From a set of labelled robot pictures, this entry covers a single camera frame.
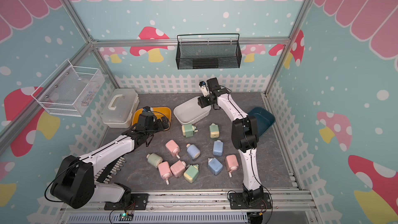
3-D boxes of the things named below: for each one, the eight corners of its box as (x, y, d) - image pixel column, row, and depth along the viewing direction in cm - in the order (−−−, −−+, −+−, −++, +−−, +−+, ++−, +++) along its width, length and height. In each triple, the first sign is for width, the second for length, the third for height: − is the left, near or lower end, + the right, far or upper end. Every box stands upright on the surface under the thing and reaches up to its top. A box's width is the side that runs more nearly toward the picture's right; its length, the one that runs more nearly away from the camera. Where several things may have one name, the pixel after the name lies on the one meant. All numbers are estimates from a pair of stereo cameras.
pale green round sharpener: (148, 163, 88) (144, 158, 81) (154, 156, 91) (150, 150, 84) (160, 171, 86) (156, 166, 79) (166, 163, 88) (162, 157, 81)
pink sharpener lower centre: (171, 178, 83) (169, 174, 77) (173, 164, 87) (171, 160, 81) (186, 178, 83) (184, 174, 77) (186, 164, 87) (185, 160, 82)
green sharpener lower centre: (184, 183, 81) (183, 179, 76) (185, 168, 86) (184, 164, 80) (198, 183, 82) (198, 179, 76) (198, 168, 86) (198, 164, 80)
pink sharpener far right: (226, 177, 84) (228, 172, 78) (225, 160, 90) (226, 154, 83) (237, 177, 84) (240, 172, 78) (235, 160, 90) (237, 154, 83)
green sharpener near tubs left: (185, 139, 97) (184, 133, 92) (182, 131, 101) (180, 126, 95) (197, 134, 100) (196, 128, 94) (193, 126, 103) (192, 121, 98)
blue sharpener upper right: (212, 156, 90) (213, 152, 85) (212, 145, 95) (212, 139, 89) (222, 156, 90) (223, 152, 85) (221, 145, 95) (222, 139, 89)
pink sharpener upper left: (176, 160, 89) (174, 156, 83) (166, 148, 93) (164, 143, 88) (183, 154, 91) (182, 150, 86) (173, 143, 96) (172, 138, 90)
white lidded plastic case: (108, 129, 103) (97, 117, 93) (122, 97, 121) (115, 85, 111) (132, 129, 103) (124, 117, 93) (143, 97, 121) (137, 85, 111)
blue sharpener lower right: (215, 177, 83) (216, 173, 77) (205, 166, 87) (205, 161, 81) (222, 170, 85) (223, 166, 80) (212, 160, 89) (212, 155, 83)
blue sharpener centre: (194, 162, 88) (193, 157, 82) (184, 152, 92) (183, 146, 86) (200, 156, 90) (200, 151, 84) (191, 146, 94) (190, 140, 88)
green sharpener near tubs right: (209, 140, 98) (210, 134, 92) (209, 129, 103) (209, 123, 97) (218, 140, 98) (219, 134, 92) (217, 129, 103) (218, 123, 97)
